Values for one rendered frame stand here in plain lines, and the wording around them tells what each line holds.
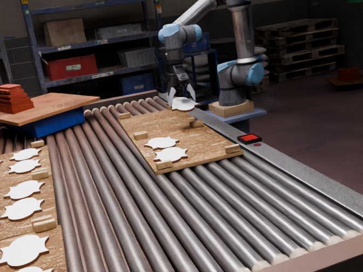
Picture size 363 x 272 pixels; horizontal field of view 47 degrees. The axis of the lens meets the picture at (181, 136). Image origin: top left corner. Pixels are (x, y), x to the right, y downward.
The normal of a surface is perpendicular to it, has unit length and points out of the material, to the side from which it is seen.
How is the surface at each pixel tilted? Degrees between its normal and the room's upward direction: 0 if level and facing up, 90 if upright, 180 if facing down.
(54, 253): 0
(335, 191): 0
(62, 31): 94
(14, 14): 90
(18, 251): 0
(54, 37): 84
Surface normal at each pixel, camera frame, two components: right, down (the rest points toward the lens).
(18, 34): 0.38, 0.25
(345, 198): -0.12, -0.94
